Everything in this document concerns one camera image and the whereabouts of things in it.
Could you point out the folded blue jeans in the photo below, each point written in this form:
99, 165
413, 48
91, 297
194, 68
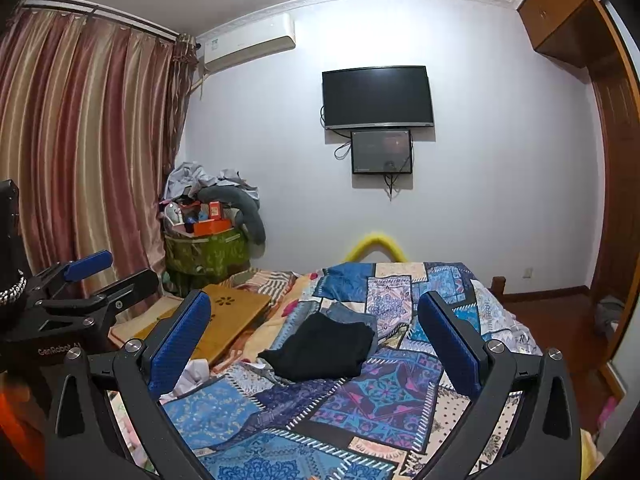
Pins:
350, 315

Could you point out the cream floral bedsheet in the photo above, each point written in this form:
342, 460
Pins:
295, 305

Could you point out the yellow foam tube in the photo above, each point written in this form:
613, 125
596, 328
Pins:
374, 237

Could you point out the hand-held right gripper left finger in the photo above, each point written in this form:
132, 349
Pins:
182, 345

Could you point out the striped pink curtain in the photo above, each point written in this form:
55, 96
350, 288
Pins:
90, 135

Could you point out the white cloth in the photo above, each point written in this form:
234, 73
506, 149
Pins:
192, 375

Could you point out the curtain rail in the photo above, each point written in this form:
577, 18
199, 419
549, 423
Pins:
100, 12

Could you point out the pile of grey clothes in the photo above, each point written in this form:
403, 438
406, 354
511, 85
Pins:
192, 177

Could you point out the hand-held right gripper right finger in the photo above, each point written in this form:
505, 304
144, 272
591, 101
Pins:
447, 340

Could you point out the small black wall monitor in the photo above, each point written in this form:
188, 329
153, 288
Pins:
380, 152

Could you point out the black wall television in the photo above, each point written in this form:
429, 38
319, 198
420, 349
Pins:
377, 95

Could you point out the wooden lap desk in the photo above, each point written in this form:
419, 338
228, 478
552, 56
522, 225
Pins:
235, 315

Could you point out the wooden wardrobe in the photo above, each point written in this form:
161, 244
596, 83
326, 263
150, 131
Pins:
620, 185

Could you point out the black pants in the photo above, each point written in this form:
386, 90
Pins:
320, 350

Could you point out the blue patchwork blanket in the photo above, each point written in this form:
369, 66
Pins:
380, 390

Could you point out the white air conditioner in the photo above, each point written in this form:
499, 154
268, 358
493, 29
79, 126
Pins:
245, 45

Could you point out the grey body pillow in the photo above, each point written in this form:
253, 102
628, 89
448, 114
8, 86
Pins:
252, 220

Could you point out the orange box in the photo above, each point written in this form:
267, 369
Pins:
212, 227

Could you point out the wooden bed post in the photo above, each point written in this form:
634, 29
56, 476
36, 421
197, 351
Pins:
498, 285

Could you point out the green fabric storage box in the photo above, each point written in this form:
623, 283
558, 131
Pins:
205, 255

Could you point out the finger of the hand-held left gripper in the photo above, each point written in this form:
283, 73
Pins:
90, 262
130, 286

